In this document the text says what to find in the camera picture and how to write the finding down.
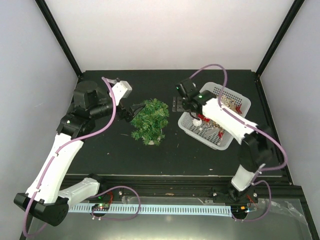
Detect small green christmas tree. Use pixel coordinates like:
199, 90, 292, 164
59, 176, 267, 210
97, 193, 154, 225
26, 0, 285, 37
131, 98, 170, 146

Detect white perforated plastic basket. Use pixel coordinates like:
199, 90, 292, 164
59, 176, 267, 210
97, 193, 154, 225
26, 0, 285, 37
178, 87, 251, 151

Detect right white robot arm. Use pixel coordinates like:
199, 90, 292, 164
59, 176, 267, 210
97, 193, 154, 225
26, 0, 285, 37
175, 78, 273, 202

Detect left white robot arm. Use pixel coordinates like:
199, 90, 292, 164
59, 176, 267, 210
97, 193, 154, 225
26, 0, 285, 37
13, 77, 144, 226

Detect white ball ornament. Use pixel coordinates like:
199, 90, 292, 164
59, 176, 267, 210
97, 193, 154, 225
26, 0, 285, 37
192, 118, 202, 127

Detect red star ornament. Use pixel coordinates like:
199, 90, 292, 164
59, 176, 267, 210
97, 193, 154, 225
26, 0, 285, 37
235, 104, 243, 115

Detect right circuit board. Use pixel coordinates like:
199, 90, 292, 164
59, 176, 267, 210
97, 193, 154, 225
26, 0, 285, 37
231, 205, 257, 214

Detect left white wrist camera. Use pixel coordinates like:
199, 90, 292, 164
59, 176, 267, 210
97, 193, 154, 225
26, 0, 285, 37
111, 80, 133, 101

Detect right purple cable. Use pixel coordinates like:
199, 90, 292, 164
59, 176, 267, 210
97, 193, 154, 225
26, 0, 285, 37
188, 64, 288, 173

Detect white slotted cable duct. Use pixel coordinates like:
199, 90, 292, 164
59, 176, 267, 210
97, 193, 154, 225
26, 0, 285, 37
68, 203, 232, 217

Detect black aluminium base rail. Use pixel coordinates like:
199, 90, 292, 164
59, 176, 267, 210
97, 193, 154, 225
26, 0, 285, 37
62, 174, 303, 201

